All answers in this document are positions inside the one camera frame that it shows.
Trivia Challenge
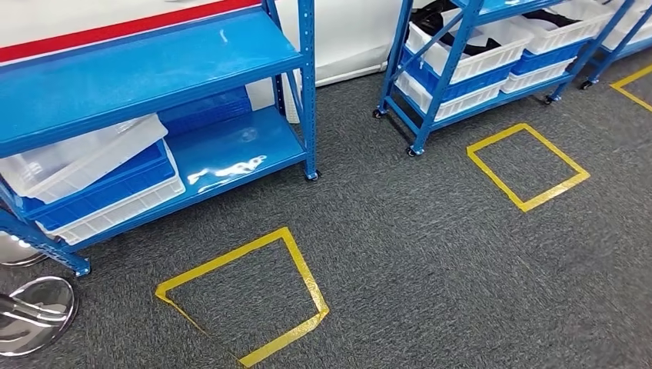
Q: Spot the white car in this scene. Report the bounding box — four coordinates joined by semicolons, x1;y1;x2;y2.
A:
0;0;439;126

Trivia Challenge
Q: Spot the blue metal shelf rack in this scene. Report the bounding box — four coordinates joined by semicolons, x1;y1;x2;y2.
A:
0;0;321;278

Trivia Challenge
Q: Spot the yellow floor tape marking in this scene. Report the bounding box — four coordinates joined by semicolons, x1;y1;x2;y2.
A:
155;226;331;369

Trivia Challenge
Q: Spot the long red barrier belt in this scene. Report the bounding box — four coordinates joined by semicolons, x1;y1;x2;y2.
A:
0;0;261;64

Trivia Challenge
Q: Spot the blue wheeled shelf rack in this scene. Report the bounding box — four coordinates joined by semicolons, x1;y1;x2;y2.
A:
579;0;652;91
371;0;637;158

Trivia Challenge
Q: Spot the black plastic parts pile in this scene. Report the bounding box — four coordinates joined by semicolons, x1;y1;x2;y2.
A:
408;0;504;58
521;8;583;30

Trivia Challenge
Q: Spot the tilted white plastic crate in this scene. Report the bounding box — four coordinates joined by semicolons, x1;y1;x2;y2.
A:
0;113;170;206

